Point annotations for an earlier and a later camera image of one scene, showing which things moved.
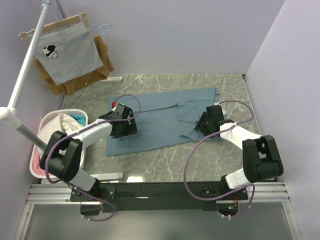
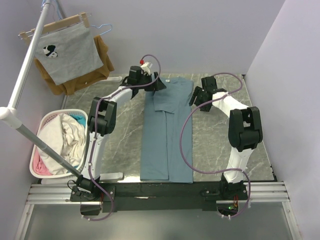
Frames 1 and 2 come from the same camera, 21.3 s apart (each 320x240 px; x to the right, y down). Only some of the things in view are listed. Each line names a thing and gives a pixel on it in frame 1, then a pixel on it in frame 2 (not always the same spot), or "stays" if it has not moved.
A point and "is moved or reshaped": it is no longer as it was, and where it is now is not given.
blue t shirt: [163, 119] is moved or reshaped
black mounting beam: [160, 196] stays
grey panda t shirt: [67, 54] stays
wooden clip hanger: [83, 17] stays
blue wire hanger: [61, 17] stays
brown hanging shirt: [99, 74] stays
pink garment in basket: [36, 162] stays
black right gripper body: [203, 124] to [199, 93]
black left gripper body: [127, 129] to [151, 87]
